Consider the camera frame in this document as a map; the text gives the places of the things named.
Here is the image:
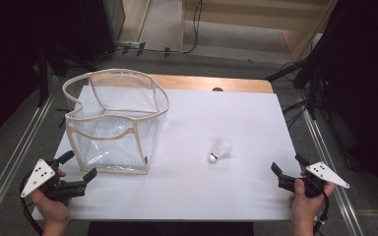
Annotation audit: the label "person's left hand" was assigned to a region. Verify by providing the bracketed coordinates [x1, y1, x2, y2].
[30, 188, 72, 227]

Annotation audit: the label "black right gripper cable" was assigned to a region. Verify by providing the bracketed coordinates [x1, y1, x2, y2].
[312, 191, 330, 236]

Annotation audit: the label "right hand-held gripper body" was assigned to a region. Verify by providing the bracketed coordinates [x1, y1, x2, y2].
[278, 160, 350, 199]

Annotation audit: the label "white shuttlecock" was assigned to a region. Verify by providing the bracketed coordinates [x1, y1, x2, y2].
[208, 138, 233, 164]

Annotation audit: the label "dark cabinet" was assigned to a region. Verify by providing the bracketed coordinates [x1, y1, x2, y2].
[78, 0, 126, 63]

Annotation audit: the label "black hanging cable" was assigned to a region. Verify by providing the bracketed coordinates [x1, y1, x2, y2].
[181, 0, 204, 55]

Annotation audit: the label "metal floor rail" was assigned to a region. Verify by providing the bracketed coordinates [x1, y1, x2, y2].
[296, 91, 365, 236]
[0, 92, 55, 227]

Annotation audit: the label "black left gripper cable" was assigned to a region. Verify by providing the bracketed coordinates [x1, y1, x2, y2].
[19, 175, 44, 236]

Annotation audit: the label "person's right hand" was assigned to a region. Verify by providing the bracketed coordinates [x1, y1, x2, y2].
[289, 179, 336, 227]

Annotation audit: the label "black floor cables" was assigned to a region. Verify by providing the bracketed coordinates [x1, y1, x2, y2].
[281, 98, 310, 130]

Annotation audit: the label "clear plastic bag beige trim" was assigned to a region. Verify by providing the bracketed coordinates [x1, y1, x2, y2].
[62, 68, 170, 175]

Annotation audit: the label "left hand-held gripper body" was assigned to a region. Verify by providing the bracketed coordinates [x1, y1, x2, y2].
[20, 158, 89, 201]

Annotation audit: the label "black metal stand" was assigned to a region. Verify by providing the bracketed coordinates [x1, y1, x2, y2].
[36, 40, 49, 108]
[265, 53, 321, 121]

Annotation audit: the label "power strip with plugs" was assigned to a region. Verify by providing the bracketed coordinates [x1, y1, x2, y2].
[115, 40, 147, 57]

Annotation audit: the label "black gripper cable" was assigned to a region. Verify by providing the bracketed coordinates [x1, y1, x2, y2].
[312, 191, 330, 236]
[19, 175, 44, 236]

